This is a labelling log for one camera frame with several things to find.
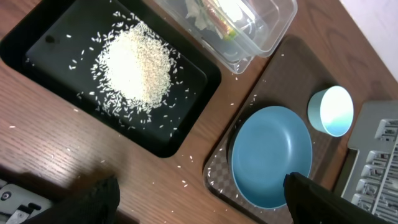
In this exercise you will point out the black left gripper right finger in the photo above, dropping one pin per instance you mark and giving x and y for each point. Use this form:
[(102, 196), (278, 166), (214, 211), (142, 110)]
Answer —
[(311, 203)]

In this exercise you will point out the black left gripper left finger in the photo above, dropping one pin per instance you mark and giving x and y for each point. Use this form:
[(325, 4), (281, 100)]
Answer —
[(96, 205)]

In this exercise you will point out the dark blue plate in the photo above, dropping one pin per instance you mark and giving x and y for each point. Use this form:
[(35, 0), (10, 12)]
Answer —
[(271, 143)]

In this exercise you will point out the light blue bowl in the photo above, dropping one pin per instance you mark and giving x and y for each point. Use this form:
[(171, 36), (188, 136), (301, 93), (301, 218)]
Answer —
[(331, 111)]

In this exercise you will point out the green yellow snack wrapper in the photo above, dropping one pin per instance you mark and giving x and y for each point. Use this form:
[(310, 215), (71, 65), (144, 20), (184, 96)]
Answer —
[(224, 28)]

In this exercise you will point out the grey dishwasher rack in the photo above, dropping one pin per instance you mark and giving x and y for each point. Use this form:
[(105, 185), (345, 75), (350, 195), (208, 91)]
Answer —
[(368, 178)]

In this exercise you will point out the dark brown serving tray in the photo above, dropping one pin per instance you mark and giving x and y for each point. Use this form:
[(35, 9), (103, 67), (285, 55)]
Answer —
[(292, 76)]

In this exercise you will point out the pile of white rice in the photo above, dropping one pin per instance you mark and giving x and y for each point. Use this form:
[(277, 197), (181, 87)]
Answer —
[(133, 69)]

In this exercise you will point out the black plastic bin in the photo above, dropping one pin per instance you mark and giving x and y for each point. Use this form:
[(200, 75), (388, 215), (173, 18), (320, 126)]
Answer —
[(56, 45)]

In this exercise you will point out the clear plastic lid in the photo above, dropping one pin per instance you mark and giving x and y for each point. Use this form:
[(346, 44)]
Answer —
[(234, 60)]

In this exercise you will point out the clear plastic container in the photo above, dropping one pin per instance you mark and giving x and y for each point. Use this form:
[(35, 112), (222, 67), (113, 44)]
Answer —
[(260, 25)]

